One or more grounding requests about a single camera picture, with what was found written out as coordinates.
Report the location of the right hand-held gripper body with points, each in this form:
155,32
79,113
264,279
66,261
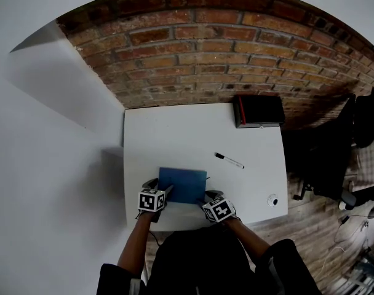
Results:
219,210

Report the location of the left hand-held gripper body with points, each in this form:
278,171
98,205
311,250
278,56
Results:
151,200

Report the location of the blue notebook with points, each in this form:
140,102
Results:
184,184

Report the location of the black and white marker pen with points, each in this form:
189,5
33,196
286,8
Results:
230,160

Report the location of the person's left forearm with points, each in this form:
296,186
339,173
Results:
134,244

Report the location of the person's right forearm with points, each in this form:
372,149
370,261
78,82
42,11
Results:
248,238

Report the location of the white table top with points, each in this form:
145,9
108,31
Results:
181,134

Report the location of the black office chair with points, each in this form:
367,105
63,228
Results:
325,152

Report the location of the person's black clothing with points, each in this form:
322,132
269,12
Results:
205,263

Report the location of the black storage box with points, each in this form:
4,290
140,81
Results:
261,111

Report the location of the plaid cloth chair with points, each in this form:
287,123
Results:
370,164

